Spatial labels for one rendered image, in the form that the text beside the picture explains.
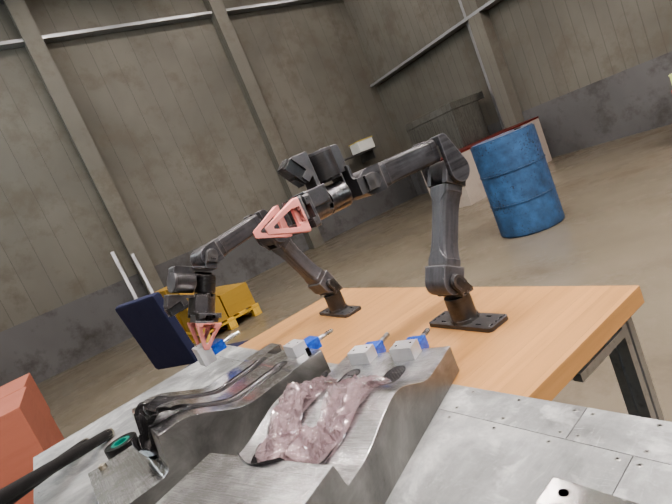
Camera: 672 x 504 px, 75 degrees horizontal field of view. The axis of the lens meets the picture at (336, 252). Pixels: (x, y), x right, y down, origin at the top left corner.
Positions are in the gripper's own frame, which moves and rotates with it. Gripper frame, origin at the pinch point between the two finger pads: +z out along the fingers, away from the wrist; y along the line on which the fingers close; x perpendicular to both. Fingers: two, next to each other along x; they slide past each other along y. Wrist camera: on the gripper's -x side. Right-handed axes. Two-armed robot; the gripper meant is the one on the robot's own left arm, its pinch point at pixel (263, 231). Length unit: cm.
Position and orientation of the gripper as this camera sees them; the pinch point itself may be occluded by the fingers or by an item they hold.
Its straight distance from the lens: 82.2
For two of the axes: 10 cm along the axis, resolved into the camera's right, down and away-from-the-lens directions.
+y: 5.0, -0.8, -8.6
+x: 4.1, 9.0, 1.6
